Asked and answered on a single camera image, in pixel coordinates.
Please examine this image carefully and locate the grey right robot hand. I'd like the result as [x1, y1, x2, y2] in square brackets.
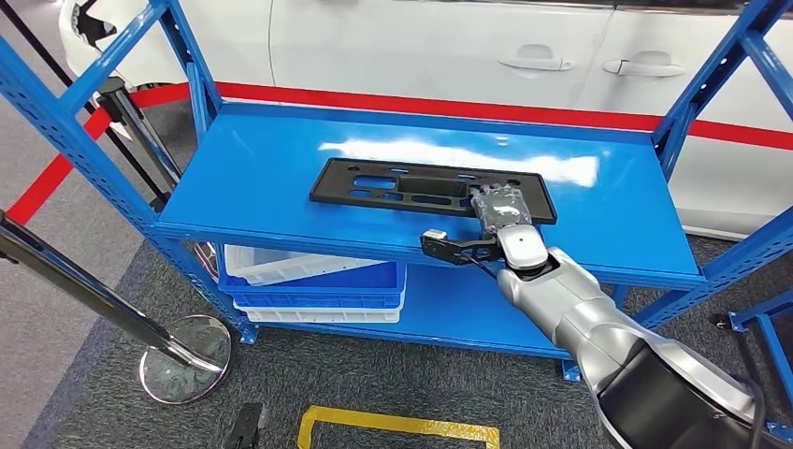
[469, 182, 537, 237]

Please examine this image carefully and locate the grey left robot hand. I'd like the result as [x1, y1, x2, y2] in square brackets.
[223, 401, 268, 449]

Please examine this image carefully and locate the black plastic plate holder part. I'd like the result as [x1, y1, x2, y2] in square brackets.
[308, 157, 559, 225]

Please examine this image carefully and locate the blue metal shelf rack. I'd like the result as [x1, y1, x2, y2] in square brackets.
[0, 0, 793, 383]

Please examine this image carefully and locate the long red barrier belt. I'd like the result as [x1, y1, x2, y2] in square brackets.
[130, 80, 793, 152]

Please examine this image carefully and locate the white plastic crate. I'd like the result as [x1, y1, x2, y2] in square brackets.
[234, 294, 407, 325]
[223, 243, 388, 286]

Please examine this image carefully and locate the blue plastic crate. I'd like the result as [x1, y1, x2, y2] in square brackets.
[218, 260, 407, 310]

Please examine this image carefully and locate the white car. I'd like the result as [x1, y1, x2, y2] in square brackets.
[58, 0, 793, 241]

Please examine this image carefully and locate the short red barrier belt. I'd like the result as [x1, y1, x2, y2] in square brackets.
[5, 106, 113, 225]

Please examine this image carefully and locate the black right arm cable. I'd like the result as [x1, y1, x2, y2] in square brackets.
[461, 253, 504, 282]

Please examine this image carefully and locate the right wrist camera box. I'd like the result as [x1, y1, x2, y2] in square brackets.
[420, 229, 502, 268]

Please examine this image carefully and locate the white car door handle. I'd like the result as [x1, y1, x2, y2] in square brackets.
[601, 51, 687, 79]
[497, 44, 576, 72]

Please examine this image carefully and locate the chrome stanchion post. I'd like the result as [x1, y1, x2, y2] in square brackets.
[95, 76, 184, 187]
[0, 210, 234, 405]

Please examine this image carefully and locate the blue metal cart frame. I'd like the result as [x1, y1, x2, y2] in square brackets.
[712, 291, 793, 442]

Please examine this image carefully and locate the black stanchion post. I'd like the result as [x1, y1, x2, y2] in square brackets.
[0, 0, 169, 212]

